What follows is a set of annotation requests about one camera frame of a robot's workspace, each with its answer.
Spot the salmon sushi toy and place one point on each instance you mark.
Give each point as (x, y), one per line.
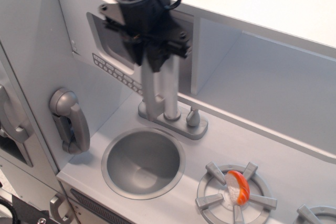
(238, 187)

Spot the round metal sink bowl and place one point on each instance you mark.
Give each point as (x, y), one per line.
(143, 163)

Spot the black oven vent grille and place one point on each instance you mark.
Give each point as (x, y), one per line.
(99, 210)

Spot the grey oven door handle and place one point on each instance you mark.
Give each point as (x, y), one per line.
(60, 210)

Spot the grey fridge door handle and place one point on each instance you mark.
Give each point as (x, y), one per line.
(13, 117)

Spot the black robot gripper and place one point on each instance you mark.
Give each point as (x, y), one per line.
(147, 27)

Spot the grey toy microwave door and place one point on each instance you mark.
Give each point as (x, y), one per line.
(93, 41)

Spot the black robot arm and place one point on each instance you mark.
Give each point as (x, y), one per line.
(148, 30)

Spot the grey toy faucet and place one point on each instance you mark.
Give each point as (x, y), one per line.
(188, 123)

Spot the grey stove burner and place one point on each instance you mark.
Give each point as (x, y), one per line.
(214, 203)
(317, 214)

